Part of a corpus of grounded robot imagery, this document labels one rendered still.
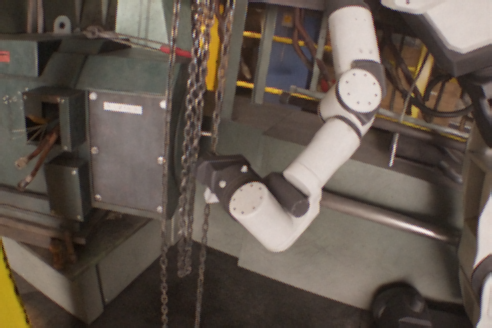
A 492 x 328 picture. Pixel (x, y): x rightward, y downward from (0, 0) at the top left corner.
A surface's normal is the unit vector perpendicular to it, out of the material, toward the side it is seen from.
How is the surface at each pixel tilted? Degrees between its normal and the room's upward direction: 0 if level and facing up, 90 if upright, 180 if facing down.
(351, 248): 90
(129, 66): 45
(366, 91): 56
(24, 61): 90
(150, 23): 90
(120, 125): 90
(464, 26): 110
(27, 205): 62
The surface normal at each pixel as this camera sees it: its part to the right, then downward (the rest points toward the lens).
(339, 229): -0.38, 0.33
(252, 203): -0.50, -0.62
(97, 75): 0.07, -0.36
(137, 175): -0.05, 0.40
